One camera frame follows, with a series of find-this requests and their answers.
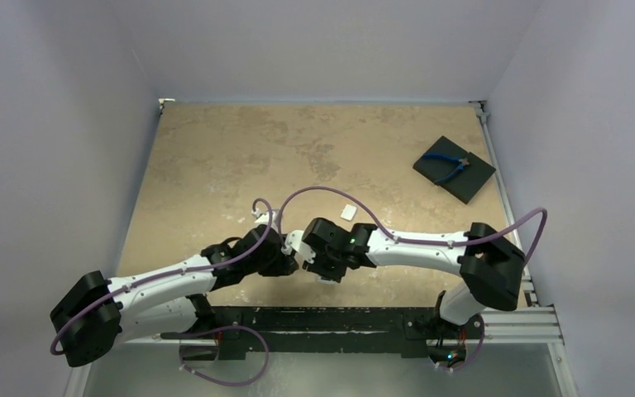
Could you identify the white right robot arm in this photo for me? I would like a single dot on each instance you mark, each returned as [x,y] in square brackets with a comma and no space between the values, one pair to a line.
[489,265]

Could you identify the aluminium frame rail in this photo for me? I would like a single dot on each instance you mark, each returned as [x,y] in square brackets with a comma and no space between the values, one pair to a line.
[518,355]

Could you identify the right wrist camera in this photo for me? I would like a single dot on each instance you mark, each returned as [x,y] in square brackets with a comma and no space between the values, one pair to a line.
[293,244]

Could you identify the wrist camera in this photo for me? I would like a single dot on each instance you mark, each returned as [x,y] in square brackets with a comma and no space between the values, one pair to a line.
[293,244]
[266,217]

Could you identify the black flat box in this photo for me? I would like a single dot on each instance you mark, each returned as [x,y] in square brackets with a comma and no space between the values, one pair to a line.
[458,171]

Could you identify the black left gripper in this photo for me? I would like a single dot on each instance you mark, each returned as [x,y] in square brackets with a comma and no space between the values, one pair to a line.
[283,265]

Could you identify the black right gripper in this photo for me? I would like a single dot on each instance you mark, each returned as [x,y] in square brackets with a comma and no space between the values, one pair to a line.
[313,263]

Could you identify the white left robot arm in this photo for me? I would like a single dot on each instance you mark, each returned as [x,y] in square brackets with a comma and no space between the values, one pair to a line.
[98,313]

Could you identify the white battery cover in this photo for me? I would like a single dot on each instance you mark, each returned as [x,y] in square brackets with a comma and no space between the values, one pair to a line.
[349,212]

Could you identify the white remote control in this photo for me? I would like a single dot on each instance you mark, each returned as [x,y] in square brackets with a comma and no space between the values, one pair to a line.
[325,280]

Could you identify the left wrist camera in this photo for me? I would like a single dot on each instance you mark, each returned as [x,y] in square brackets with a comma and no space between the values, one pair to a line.
[266,217]

